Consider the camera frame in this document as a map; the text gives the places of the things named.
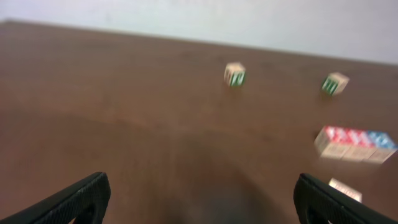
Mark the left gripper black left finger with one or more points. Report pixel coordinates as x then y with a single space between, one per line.
85 201

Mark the red letter I block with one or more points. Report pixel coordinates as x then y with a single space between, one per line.
360 146

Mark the red letter A block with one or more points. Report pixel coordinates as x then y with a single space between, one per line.
332 142

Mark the green-sided wooden block right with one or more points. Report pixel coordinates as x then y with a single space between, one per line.
335 83

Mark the blue number 2 block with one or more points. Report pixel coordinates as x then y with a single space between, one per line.
384 146

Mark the green-sided wooden block left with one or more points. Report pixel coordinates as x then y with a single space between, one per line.
235 74

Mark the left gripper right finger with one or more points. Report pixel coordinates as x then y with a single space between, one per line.
318 203

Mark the green-sided wooden block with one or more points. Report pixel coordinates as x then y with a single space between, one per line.
235 74
335 83

